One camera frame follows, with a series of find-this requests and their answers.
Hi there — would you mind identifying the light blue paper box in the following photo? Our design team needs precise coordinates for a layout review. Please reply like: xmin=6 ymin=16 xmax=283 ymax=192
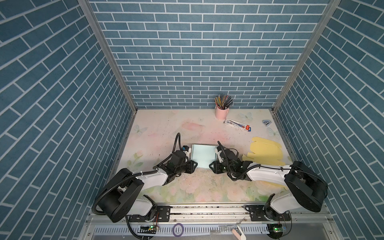
xmin=191 ymin=144 xmax=217 ymax=169

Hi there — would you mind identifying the yellow paper box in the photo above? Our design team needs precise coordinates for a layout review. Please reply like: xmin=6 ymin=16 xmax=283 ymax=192
xmin=242 ymin=137 xmax=286 ymax=166

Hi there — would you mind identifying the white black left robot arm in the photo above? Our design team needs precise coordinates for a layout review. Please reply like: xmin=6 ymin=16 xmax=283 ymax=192
xmin=92 ymin=146 xmax=198 ymax=223

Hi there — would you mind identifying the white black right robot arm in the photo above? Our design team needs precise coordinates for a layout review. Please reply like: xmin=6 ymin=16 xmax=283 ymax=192
xmin=209 ymin=146 xmax=328 ymax=219

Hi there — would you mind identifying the white blue pencil box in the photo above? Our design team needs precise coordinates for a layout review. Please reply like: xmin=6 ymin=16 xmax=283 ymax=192
xmin=224 ymin=119 xmax=252 ymax=132

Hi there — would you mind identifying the pink metal pencil bucket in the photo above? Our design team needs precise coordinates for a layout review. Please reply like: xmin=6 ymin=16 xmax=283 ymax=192
xmin=215 ymin=107 xmax=230 ymax=121

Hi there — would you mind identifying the white pink clip tool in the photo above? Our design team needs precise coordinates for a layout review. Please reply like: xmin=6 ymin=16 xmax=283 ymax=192
xmin=219 ymin=218 xmax=247 ymax=240

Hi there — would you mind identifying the bundle of coloured pencils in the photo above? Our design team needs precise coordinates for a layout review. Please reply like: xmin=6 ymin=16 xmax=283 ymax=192
xmin=214 ymin=94 xmax=233 ymax=110

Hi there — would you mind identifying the left green circuit board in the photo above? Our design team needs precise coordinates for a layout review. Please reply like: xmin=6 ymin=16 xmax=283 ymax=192
xmin=138 ymin=225 xmax=160 ymax=235

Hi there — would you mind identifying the green circuit board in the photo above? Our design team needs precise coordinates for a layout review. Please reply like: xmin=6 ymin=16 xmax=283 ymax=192
xmin=267 ymin=224 xmax=287 ymax=240
xmin=138 ymin=225 xmax=160 ymax=235

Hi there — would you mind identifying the right green circuit board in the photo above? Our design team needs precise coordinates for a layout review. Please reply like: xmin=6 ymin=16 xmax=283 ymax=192
xmin=267 ymin=224 xmax=287 ymax=240

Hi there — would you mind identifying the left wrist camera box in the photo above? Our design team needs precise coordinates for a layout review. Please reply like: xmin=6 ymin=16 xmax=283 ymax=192
xmin=182 ymin=146 xmax=192 ymax=159

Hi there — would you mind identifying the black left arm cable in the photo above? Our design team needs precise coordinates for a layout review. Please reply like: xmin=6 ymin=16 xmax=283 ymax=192
xmin=91 ymin=132 xmax=183 ymax=215

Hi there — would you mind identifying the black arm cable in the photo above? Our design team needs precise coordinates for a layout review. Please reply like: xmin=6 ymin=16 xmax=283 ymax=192
xmin=216 ymin=140 xmax=329 ymax=199
xmin=91 ymin=132 xmax=183 ymax=215

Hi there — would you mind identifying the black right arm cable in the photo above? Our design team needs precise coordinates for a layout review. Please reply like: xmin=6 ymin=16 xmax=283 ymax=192
xmin=216 ymin=140 xmax=329 ymax=199

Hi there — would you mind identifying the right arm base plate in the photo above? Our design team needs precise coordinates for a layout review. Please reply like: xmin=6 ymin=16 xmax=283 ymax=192
xmin=244 ymin=205 xmax=292 ymax=222

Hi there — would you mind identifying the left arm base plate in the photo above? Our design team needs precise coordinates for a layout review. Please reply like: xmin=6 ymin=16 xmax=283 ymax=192
xmin=128 ymin=206 xmax=171 ymax=223

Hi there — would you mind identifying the aluminium front rail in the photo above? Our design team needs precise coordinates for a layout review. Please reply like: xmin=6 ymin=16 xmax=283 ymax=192
xmin=80 ymin=203 xmax=342 ymax=240

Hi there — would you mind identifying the purple tape ring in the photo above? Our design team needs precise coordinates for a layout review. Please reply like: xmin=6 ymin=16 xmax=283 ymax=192
xmin=172 ymin=222 xmax=185 ymax=238

